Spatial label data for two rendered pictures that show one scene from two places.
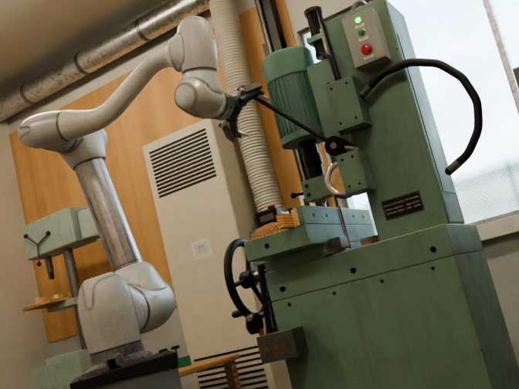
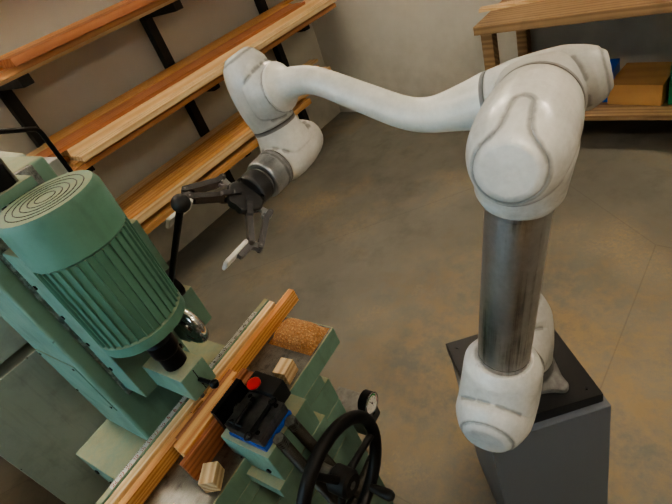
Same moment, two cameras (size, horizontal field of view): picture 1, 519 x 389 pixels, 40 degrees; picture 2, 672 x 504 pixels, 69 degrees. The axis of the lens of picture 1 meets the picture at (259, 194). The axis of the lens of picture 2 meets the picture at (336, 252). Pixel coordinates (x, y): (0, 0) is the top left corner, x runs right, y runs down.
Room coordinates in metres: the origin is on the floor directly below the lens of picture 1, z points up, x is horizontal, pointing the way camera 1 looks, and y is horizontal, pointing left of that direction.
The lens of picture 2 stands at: (2.97, 0.44, 1.75)
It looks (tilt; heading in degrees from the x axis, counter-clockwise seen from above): 35 degrees down; 198
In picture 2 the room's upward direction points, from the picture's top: 22 degrees counter-clockwise
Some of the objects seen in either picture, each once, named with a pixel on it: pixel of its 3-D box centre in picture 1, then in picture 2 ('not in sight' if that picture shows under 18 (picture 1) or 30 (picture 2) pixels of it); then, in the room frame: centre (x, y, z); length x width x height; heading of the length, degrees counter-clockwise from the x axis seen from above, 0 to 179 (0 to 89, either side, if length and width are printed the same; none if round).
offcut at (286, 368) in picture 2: not in sight; (285, 370); (2.27, -0.02, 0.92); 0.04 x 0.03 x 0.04; 160
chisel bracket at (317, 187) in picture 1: (326, 188); (181, 372); (2.33, -0.22, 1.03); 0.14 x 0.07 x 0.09; 64
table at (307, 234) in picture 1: (303, 245); (251, 428); (2.38, -0.10, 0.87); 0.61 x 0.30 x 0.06; 154
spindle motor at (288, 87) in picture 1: (296, 99); (100, 267); (2.34, -0.20, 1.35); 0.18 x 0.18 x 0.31
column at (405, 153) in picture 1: (392, 123); (80, 311); (2.21, -0.46, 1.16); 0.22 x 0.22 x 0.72; 64
